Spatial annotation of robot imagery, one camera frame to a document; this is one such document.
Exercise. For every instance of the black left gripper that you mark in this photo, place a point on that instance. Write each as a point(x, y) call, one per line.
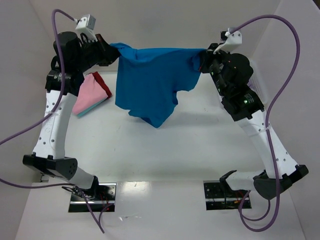
point(100, 50)

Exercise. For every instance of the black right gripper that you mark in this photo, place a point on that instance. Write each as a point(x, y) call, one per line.
point(210, 59)

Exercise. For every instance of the blue t shirt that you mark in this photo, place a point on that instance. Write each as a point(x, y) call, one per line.
point(149, 79)

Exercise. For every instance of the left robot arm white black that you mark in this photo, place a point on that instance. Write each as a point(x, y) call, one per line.
point(62, 89)

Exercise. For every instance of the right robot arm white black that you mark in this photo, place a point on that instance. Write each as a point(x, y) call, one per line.
point(230, 73)

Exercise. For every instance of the dark red folded t shirt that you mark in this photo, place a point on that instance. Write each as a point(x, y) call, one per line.
point(102, 83)

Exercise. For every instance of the pink folded t shirt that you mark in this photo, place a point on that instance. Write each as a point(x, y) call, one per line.
point(90, 93)

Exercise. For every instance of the white plastic basket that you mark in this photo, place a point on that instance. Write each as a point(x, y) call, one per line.
point(257, 83)

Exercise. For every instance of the teal folded t shirt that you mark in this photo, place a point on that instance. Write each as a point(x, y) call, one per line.
point(89, 108)

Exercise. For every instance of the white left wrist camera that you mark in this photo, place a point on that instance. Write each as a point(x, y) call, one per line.
point(86, 26)

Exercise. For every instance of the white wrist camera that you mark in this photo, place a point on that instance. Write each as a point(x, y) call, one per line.
point(86, 26)
point(232, 42)

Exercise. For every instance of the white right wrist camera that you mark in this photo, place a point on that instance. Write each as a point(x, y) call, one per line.
point(232, 42)

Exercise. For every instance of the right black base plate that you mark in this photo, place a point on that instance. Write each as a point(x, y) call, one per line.
point(219, 198)

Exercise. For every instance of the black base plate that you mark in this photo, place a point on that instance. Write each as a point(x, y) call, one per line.
point(219, 198)
point(104, 199)

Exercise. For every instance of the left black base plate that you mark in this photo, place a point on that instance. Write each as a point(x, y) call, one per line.
point(104, 199)

